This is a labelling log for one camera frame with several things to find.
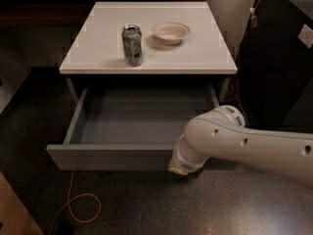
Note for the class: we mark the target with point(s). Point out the black cabinet on right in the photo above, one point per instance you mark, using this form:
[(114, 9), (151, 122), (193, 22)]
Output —
[(276, 66)]

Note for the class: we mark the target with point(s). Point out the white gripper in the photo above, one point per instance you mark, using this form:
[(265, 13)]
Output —
[(185, 164)]

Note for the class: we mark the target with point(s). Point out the white paper bowl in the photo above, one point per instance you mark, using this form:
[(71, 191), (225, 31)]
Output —
[(170, 33)]

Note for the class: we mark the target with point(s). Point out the white top drawer cabinet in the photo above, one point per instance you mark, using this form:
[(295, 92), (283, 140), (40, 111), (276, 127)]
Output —
[(97, 49)]

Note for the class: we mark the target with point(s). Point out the brown wooden furniture corner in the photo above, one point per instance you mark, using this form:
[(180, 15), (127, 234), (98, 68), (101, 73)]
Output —
[(14, 217)]

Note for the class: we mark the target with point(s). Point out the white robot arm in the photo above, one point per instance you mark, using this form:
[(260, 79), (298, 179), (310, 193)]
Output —
[(222, 134)]

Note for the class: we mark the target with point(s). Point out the grey top drawer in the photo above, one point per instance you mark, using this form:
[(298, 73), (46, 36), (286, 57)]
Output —
[(130, 128)]

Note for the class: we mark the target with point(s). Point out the silver green soda can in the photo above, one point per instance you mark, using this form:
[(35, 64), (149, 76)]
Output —
[(132, 49)]

